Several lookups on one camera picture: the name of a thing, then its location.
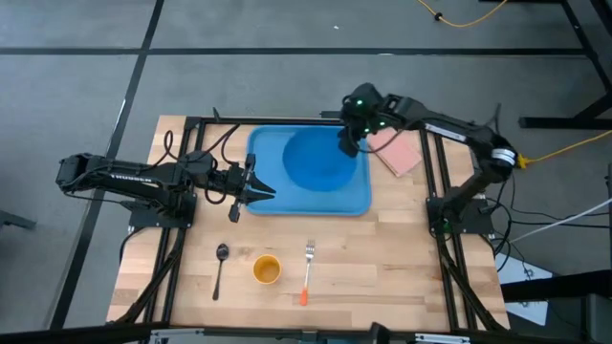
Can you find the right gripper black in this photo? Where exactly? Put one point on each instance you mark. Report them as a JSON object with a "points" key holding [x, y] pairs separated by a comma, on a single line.
{"points": [[349, 138]]}

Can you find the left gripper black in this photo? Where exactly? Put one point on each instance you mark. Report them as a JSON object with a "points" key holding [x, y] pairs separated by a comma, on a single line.
{"points": [[234, 181]]}

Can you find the yellow cup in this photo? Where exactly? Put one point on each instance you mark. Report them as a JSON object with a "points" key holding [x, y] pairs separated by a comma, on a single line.
{"points": [[267, 270]]}

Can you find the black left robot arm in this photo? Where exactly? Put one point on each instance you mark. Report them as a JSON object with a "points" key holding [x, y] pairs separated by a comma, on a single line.
{"points": [[119, 179]]}

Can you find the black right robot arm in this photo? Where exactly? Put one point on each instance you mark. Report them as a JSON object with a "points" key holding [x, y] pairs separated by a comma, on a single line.
{"points": [[478, 138]]}

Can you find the light blue plastic tray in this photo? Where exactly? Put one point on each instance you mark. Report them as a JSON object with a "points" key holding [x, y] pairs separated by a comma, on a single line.
{"points": [[268, 200]]}

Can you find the blue plastic plate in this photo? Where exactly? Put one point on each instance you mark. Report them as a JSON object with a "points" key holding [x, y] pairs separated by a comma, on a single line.
{"points": [[311, 162]]}

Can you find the black spoon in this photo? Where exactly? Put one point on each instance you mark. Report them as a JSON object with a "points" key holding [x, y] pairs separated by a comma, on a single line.
{"points": [[222, 251]]}

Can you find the white sheet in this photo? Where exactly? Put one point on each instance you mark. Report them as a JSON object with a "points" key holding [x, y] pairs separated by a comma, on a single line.
{"points": [[514, 272]]}

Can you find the dark side table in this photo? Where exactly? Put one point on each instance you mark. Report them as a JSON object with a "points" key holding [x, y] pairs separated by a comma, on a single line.
{"points": [[550, 286]]}

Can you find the black aluminium table frame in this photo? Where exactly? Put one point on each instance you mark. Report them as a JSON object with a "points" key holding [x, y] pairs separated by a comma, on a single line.
{"points": [[277, 120]]}

